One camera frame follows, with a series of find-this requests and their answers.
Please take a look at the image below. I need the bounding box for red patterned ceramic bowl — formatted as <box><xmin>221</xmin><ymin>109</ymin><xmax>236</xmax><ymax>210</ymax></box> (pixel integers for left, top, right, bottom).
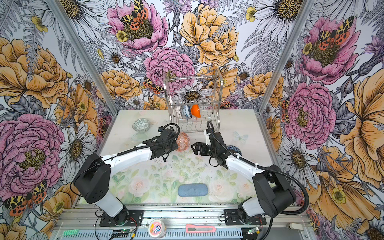
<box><xmin>177</xmin><ymin>133</ymin><xmax>191</xmax><ymax>152</ymax></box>

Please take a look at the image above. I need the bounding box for white black lattice bowl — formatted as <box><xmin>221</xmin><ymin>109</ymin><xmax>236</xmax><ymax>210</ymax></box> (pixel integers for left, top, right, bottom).
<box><xmin>175</xmin><ymin>106</ymin><xmax>183</xmax><ymax>119</ymax></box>

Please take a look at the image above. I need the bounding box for orange plastic bowl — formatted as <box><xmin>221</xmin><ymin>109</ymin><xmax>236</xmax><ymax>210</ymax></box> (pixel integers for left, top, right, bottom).
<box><xmin>190</xmin><ymin>105</ymin><xmax>201</xmax><ymax>118</ymax></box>

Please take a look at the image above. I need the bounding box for blue floral ceramic bowl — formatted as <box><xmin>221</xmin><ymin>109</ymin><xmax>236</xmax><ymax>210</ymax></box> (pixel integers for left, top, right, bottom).
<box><xmin>181</xmin><ymin>105</ymin><xmax>192</xmax><ymax>119</ymax></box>

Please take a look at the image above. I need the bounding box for steel wire dish rack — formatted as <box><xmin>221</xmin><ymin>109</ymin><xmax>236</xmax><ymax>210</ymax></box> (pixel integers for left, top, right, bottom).
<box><xmin>163</xmin><ymin>66</ymin><xmax>224</xmax><ymax>134</ymax></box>

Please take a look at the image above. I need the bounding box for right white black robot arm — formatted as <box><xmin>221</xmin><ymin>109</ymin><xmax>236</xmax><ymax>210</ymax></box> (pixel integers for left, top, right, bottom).
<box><xmin>191</xmin><ymin>131</ymin><xmax>302</xmax><ymax>223</ymax></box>

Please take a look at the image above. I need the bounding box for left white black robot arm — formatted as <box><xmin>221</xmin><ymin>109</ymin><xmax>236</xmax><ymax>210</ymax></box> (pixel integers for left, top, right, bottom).
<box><xmin>72</xmin><ymin>123</ymin><xmax>181</xmax><ymax>226</ymax></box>

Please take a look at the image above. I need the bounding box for dark blue patterned bowl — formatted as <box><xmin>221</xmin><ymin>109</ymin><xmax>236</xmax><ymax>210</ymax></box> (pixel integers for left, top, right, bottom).
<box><xmin>227</xmin><ymin>145</ymin><xmax>242</xmax><ymax>155</ymax></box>

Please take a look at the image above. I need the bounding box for green patterned ceramic bowl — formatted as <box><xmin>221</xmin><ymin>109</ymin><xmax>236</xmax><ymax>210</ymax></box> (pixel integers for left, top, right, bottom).
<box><xmin>132</xmin><ymin>118</ymin><xmax>151</xmax><ymax>133</ymax></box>

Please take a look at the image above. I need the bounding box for blue grey sponge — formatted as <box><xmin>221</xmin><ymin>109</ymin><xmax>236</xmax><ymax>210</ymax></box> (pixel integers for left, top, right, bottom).
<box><xmin>178</xmin><ymin>183</ymin><xmax>208</xmax><ymax>198</ymax></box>

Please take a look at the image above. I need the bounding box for pink utility knife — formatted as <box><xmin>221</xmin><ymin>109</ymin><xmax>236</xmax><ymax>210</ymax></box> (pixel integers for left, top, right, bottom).
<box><xmin>186</xmin><ymin>224</ymin><xmax>217</xmax><ymax>234</ymax></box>

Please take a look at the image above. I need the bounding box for round pink sticker tin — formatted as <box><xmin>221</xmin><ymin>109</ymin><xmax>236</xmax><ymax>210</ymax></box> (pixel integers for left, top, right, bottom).
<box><xmin>148</xmin><ymin>220</ymin><xmax>167</xmax><ymax>239</ymax></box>

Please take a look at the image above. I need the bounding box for small green circuit board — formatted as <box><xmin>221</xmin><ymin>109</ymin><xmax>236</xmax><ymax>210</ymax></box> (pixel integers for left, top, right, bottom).
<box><xmin>113</xmin><ymin>229</ymin><xmax>135</xmax><ymax>235</ymax></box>

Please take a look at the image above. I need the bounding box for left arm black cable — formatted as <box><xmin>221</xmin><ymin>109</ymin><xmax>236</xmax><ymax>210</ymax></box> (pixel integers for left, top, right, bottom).
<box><xmin>71</xmin><ymin>122</ymin><xmax>181</xmax><ymax>199</ymax></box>

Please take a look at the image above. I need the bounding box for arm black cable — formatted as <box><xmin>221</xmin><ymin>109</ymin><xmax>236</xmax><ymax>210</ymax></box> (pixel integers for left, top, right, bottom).
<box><xmin>206</xmin><ymin>120</ymin><xmax>310</xmax><ymax>240</ymax></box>
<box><xmin>71</xmin><ymin>122</ymin><xmax>181</xmax><ymax>199</ymax></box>

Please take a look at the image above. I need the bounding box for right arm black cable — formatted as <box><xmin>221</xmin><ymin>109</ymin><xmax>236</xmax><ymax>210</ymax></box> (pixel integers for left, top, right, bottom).
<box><xmin>206</xmin><ymin>120</ymin><xmax>310</xmax><ymax>240</ymax></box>

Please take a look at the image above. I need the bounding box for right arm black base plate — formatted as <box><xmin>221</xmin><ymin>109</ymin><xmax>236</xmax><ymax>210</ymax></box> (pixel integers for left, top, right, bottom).
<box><xmin>224</xmin><ymin>209</ymin><xmax>267</xmax><ymax>226</ymax></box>

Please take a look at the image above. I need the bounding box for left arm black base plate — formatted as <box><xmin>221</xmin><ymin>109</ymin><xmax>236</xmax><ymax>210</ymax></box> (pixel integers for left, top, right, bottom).
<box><xmin>100</xmin><ymin>209</ymin><xmax>144</xmax><ymax>227</ymax></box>

